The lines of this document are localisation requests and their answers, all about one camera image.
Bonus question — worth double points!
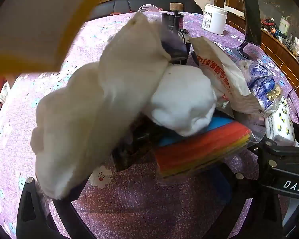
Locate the green-dotted tissue pack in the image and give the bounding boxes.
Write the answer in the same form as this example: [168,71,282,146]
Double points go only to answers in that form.
[264,97,297,146]

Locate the clear plastic container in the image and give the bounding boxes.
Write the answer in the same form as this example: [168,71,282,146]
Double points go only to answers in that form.
[138,4,163,13]

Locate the black leather sofa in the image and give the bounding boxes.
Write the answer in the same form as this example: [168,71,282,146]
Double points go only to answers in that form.
[90,0,204,20]

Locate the white plastic jar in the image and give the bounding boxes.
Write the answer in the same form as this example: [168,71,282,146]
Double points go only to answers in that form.
[201,4,229,35]

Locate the yellow-edged white box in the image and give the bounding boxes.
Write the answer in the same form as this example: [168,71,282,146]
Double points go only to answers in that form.
[0,0,117,76]

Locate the black round device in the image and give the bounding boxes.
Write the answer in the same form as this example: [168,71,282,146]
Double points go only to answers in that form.
[162,27,193,66]

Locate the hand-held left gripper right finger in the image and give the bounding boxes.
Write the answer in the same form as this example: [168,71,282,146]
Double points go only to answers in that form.
[214,166,289,239]

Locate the wooden cabinet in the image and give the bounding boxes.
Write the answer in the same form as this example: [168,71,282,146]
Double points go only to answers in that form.
[224,5,299,81]

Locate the cream cloth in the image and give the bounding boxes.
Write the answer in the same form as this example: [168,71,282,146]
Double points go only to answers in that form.
[30,12,171,200]

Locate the white plastic jug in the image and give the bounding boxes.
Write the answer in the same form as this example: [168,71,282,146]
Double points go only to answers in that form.
[279,16,291,34]

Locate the blue white patterned bag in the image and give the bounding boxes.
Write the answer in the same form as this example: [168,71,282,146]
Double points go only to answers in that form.
[237,60,283,110]

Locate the white fluffy cloth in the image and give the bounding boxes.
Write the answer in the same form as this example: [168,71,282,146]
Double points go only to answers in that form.
[145,64,218,137]

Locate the cork-topped bottle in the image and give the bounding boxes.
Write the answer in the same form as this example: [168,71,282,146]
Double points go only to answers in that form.
[170,2,184,14]

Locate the black panel on stand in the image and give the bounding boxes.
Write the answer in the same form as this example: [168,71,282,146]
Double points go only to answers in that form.
[230,0,263,60]

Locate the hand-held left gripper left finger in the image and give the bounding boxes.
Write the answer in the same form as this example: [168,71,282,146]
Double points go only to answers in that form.
[16,177,97,239]

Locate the colourful sponge pack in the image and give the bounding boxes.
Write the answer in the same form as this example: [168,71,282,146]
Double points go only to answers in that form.
[154,116,252,180]

